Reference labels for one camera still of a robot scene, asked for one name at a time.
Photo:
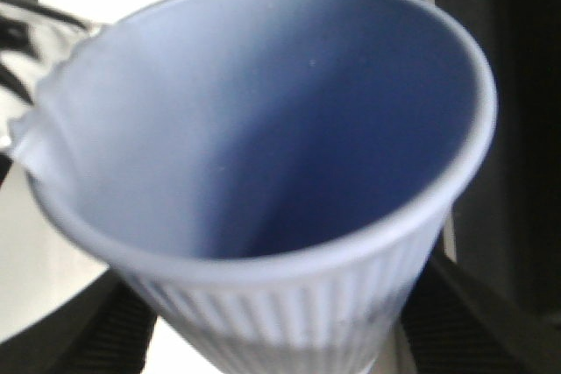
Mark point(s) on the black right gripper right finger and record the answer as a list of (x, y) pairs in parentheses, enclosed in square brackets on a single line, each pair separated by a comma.
[(455, 324)]

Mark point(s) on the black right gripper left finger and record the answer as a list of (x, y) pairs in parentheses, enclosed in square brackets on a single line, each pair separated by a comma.
[(105, 328)]

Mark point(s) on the light blue ribbed cup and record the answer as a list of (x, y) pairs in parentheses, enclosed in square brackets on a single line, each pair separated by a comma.
[(270, 176)]

